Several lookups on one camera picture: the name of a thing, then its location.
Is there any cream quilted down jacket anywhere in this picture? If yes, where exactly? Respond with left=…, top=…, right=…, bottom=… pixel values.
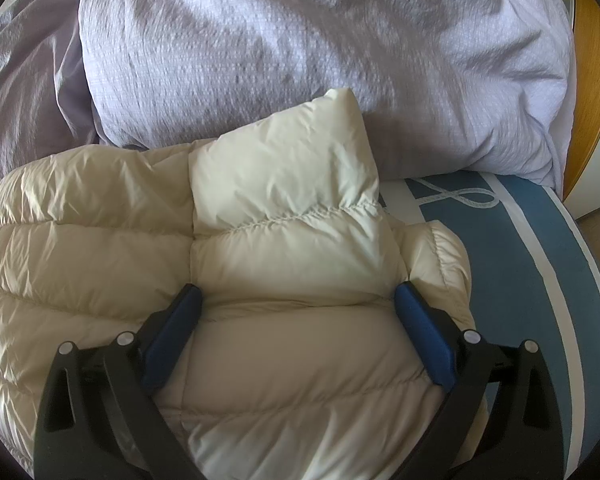
left=0, top=90, right=474, bottom=479

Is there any blue white striped bed sheet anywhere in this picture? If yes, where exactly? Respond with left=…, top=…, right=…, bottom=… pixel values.
left=380, top=171, right=600, bottom=474

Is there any left lilac pillow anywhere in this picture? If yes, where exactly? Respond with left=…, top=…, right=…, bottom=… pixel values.
left=0, top=0, right=98, bottom=182

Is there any lilac pillow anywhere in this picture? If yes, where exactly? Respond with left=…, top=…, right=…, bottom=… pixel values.
left=79, top=0, right=576, bottom=190
left=0, top=0, right=98, bottom=182

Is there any right lilac pillow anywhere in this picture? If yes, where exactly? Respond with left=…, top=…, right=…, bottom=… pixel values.
left=79, top=0, right=576, bottom=190

